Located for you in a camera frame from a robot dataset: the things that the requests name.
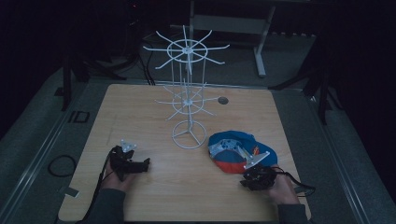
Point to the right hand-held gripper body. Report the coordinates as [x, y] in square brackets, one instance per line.
[258, 174]

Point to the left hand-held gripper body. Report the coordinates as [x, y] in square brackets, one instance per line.
[124, 162]

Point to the blue and red cap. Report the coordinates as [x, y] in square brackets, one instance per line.
[238, 150]

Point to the person's left hand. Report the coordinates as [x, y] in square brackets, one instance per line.
[116, 179]

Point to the person's right hand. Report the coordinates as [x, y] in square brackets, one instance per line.
[282, 190]

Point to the grey tape piece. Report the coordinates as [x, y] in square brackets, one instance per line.
[72, 192]

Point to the grey table grommet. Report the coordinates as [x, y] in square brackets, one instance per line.
[223, 100]

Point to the black tripod stand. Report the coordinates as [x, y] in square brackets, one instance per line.
[314, 81]
[79, 67]

